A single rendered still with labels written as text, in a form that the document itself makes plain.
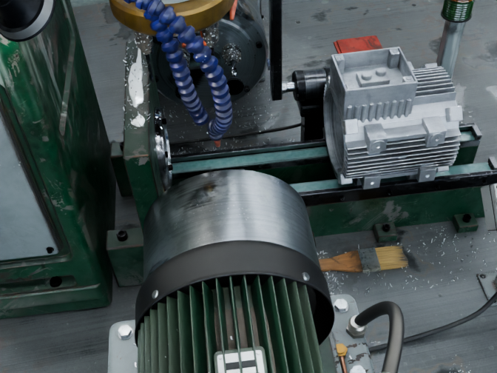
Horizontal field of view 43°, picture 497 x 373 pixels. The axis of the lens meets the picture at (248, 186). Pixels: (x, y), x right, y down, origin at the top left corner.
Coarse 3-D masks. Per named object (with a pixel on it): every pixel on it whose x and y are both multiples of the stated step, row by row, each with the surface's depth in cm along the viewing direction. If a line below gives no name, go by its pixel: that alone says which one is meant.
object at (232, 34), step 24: (240, 0) 122; (240, 24) 120; (216, 48) 123; (240, 48) 123; (264, 48) 124; (168, 72) 125; (192, 72) 126; (240, 72) 128; (264, 72) 129; (168, 96) 130; (240, 96) 133
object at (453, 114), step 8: (432, 64) 113; (328, 80) 112; (448, 112) 106; (456, 112) 105; (352, 120) 104; (448, 120) 106; (456, 120) 105; (344, 128) 105; (352, 128) 104; (440, 168) 114; (448, 168) 114
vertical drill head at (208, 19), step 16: (112, 0) 86; (176, 0) 84; (192, 0) 85; (208, 0) 85; (224, 0) 86; (128, 16) 85; (192, 16) 84; (208, 16) 85; (144, 32) 85; (208, 32) 90; (144, 48) 91
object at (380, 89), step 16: (336, 64) 105; (352, 64) 109; (368, 64) 110; (384, 64) 110; (400, 64) 108; (336, 80) 106; (352, 80) 107; (368, 80) 105; (384, 80) 105; (400, 80) 107; (416, 80) 102; (352, 96) 102; (368, 96) 102; (384, 96) 103; (400, 96) 103; (352, 112) 104; (368, 112) 105; (384, 112) 105; (400, 112) 105
